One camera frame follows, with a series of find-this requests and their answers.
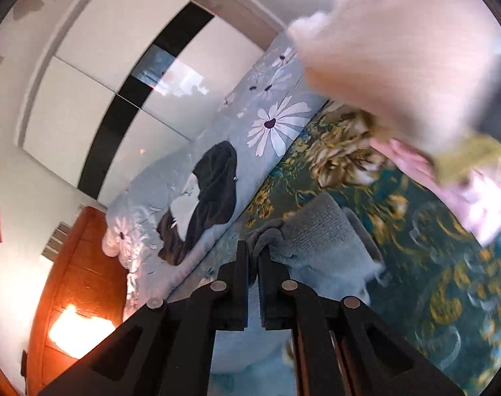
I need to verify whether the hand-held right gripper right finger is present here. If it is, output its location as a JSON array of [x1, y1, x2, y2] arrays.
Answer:
[[258, 251, 465, 396]]

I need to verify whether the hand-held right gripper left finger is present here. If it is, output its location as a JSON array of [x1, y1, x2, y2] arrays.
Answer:
[[38, 240, 248, 396]]

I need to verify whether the grey sweatshirt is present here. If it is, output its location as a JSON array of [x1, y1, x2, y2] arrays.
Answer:
[[211, 192, 385, 374]]

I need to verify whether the dark grey garment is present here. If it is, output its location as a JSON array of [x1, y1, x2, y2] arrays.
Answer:
[[157, 140, 238, 265]]

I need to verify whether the pale pink pillow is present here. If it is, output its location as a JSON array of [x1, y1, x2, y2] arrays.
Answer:
[[101, 231, 123, 258]]

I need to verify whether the teal floral blanket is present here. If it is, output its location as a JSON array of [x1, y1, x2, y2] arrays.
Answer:
[[168, 99, 501, 396]]

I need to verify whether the orange wooden headboard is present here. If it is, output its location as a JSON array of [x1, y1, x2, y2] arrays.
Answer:
[[25, 206, 131, 396]]

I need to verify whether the light blue floral duvet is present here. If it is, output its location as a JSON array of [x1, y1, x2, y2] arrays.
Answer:
[[104, 31, 329, 310]]

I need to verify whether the white wardrobe with black stripe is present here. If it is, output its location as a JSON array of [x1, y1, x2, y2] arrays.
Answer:
[[15, 0, 267, 207]]

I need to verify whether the olive green cloth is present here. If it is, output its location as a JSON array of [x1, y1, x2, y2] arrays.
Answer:
[[434, 130, 501, 186]]

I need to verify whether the person's pink fleece clothing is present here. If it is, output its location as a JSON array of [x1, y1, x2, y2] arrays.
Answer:
[[287, 0, 501, 248]]

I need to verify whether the dark grey cloth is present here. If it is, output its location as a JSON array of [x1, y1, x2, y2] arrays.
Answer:
[[475, 37, 501, 146]]

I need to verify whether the row of wall picture frames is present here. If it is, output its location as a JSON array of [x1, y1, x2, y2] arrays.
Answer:
[[42, 222, 72, 261]]

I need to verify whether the wooden door frame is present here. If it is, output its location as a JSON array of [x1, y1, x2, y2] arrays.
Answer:
[[184, 0, 285, 42]]

